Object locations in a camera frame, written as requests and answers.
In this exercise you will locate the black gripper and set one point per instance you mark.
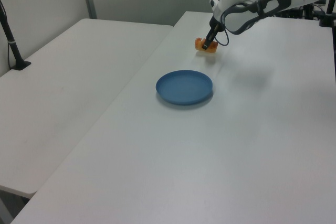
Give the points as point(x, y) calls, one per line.
point(214, 25)

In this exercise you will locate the orange glazed bread roll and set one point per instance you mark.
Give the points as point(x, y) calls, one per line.
point(212, 47)

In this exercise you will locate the blue round plate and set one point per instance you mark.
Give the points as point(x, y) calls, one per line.
point(183, 87)

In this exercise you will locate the black clamp stand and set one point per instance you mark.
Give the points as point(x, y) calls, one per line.
point(328, 14)

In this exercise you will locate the white side table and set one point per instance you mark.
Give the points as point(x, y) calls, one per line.
point(65, 82)

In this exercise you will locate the black pole with clamp base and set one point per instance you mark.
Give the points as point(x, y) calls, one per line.
point(11, 43)

